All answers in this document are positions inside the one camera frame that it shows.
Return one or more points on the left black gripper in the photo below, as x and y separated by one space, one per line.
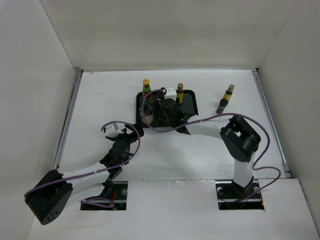
131 137

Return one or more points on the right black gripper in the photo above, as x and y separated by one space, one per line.
162 115

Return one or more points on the clear jar black lid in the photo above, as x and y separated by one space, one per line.
146 114

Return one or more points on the white bottle black cap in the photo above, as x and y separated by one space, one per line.
161 93

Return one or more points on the red green sauce bottle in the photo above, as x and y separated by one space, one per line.
146 89

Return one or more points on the small dark spice bottle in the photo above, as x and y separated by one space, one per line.
221 106

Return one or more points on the yellow bottle tan cap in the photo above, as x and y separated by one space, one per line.
228 93

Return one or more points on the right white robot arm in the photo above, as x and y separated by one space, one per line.
240 139

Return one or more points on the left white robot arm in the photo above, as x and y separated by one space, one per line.
57 191

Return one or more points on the black plastic tray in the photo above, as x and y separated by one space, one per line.
188 106

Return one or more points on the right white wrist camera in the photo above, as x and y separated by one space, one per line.
171 93

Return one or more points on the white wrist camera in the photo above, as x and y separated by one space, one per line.
171 93
112 131

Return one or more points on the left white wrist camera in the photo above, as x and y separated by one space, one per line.
112 131

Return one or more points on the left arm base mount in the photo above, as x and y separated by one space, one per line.
112 198

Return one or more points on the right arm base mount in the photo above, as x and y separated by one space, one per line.
233 197

